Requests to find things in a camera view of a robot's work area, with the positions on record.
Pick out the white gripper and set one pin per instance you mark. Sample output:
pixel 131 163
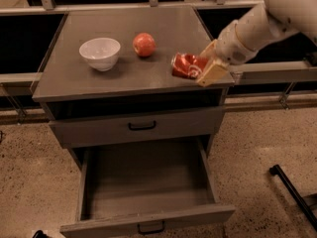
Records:
pixel 230 46

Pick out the crushed red coke can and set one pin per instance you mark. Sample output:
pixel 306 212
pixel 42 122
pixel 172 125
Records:
pixel 187 65

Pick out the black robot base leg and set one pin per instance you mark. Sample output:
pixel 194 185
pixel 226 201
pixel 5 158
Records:
pixel 307 204

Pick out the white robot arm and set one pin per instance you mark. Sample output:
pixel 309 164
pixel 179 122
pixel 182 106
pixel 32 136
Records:
pixel 268 22

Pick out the grey drawer cabinet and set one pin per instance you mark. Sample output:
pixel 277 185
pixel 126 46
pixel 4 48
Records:
pixel 139 135

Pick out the open grey middle drawer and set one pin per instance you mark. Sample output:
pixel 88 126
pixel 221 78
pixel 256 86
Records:
pixel 145 188

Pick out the closed grey top drawer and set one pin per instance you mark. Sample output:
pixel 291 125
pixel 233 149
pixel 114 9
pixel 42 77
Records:
pixel 96 131

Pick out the grey metal railing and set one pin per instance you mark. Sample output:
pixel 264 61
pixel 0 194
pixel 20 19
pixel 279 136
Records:
pixel 41 66

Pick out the red apple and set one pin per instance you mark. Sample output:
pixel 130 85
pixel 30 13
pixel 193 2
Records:
pixel 144 45

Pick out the white ceramic bowl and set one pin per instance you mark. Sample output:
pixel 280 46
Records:
pixel 100 53

